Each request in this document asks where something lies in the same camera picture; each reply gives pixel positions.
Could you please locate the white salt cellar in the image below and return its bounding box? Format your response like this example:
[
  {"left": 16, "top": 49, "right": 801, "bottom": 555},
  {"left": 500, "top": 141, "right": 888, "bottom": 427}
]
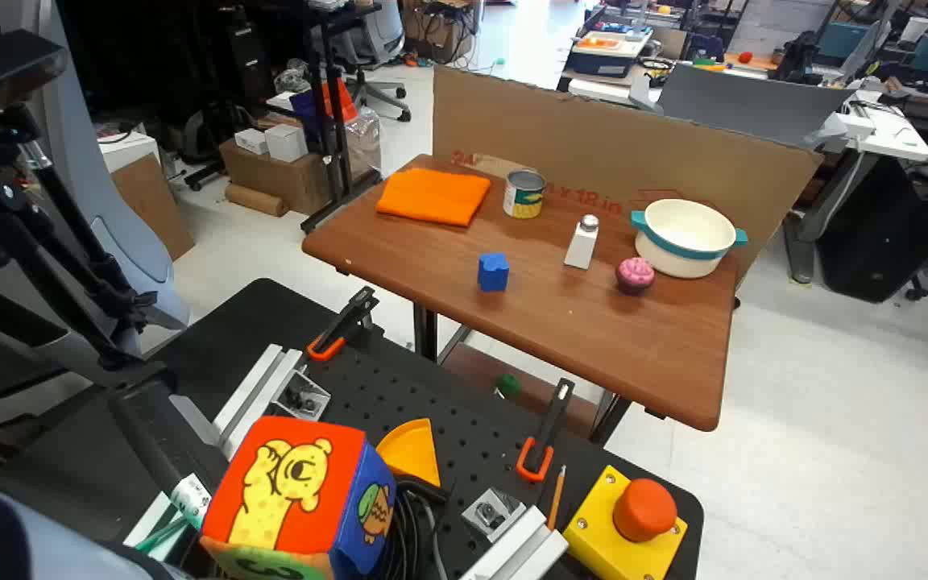
[{"left": 560, "top": 213, "right": 603, "bottom": 272}]

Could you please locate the white pot teal rim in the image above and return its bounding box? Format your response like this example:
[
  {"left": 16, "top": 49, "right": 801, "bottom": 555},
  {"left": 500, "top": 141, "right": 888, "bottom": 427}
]
[{"left": 627, "top": 195, "right": 750, "bottom": 282}]

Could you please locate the blue toy block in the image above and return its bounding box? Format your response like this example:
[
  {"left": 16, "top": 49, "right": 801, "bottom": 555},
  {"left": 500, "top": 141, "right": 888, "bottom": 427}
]
[{"left": 474, "top": 250, "right": 514, "bottom": 293}]

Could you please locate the orange folded cloth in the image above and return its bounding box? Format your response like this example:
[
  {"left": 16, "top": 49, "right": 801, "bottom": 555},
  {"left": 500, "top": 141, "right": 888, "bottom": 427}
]
[{"left": 375, "top": 165, "right": 497, "bottom": 230}]

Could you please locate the tin can yellow label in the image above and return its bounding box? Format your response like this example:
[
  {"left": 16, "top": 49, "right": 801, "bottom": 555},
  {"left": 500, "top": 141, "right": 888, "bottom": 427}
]
[{"left": 500, "top": 166, "right": 547, "bottom": 222}]

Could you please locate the brown wooden table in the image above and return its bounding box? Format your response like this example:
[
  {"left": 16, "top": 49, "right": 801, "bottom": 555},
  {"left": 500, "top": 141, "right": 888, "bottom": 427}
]
[{"left": 301, "top": 150, "right": 754, "bottom": 435}]

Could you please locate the black perforated base board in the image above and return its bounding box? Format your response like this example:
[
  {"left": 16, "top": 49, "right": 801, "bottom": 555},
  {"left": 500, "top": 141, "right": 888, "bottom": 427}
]
[{"left": 0, "top": 278, "right": 706, "bottom": 580}]

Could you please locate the yellow orange wedge piece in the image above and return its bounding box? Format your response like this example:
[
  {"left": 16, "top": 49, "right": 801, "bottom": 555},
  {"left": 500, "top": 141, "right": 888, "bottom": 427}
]
[{"left": 375, "top": 414, "right": 445, "bottom": 491}]

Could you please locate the pink toy cupcake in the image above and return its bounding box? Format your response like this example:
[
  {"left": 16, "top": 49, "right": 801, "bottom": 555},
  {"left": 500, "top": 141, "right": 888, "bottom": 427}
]
[{"left": 616, "top": 255, "right": 657, "bottom": 295}]

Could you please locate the black white marker card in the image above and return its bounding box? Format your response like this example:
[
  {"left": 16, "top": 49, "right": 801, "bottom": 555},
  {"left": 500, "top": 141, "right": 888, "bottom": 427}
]
[
  {"left": 459, "top": 487, "right": 530, "bottom": 542},
  {"left": 275, "top": 370, "right": 334, "bottom": 421}
]

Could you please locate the cardboard back panel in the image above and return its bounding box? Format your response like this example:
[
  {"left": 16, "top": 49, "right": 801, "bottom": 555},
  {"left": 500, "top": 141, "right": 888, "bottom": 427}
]
[{"left": 429, "top": 65, "right": 825, "bottom": 291}]

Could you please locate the wooden pencil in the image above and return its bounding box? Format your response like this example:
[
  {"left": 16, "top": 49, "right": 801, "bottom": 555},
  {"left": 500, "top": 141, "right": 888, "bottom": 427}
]
[{"left": 544, "top": 459, "right": 570, "bottom": 532}]

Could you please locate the brown cardboard box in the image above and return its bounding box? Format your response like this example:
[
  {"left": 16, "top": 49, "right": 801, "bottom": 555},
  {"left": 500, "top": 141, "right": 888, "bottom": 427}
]
[{"left": 215, "top": 135, "right": 334, "bottom": 217}]

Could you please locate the black office chair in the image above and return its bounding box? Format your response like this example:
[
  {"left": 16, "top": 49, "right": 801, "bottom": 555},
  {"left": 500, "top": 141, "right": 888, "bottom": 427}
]
[{"left": 316, "top": 0, "right": 417, "bottom": 125}]

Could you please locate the plush cube with bear print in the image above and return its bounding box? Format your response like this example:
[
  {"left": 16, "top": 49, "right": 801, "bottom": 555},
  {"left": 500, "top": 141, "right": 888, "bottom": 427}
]
[{"left": 196, "top": 411, "right": 399, "bottom": 580}]

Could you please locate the yellow box red stop button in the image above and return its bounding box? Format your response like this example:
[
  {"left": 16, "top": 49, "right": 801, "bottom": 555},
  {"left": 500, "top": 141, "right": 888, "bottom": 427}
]
[{"left": 560, "top": 465, "right": 693, "bottom": 580}]

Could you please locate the green white striped object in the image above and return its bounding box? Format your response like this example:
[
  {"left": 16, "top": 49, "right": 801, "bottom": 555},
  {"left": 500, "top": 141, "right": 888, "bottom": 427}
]
[{"left": 123, "top": 470, "right": 215, "bottom": 562}]

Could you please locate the light blue fabric panel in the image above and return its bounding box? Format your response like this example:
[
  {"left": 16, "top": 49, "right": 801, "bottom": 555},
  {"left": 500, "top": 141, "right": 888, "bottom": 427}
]
[{"left": 0, "top": 0, "right": 191, "bottom": 328}]

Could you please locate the light blue padded object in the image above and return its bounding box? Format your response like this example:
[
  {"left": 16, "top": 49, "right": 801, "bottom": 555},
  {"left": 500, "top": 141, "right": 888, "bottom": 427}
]
[{"left": 0, "top": 487, "right": 172, "bottom": 580}]

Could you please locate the black clamp orange handle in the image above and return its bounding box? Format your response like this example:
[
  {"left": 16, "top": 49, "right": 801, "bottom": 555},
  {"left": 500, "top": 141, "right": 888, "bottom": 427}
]
[
  {"left": 514, "top": 372, "right": 577, "bottom": 487},
  {"left": 302, "top": 282, "right": 385, "bottom": 364}
]

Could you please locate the aluminium profile rail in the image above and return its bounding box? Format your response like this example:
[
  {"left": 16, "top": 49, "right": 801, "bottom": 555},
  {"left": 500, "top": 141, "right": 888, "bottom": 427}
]
[
  {"left": 211, "top": 341, "right": 306, "bottom": 458},
  {"left": 462, "top": 506, "right": 573, "bottom": 580}
]

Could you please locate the black cable bundle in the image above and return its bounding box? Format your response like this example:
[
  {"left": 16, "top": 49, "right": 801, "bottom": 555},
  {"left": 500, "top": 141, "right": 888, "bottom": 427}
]
[{"left": 380, "top": 478, "right": 451, "bottom": 580}]

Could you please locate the black camera tripod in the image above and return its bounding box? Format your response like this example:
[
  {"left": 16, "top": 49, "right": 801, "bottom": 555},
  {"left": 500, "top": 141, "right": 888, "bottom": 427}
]
[{"left": 0, "top": 29, "right": 191, "bottom": 431}]

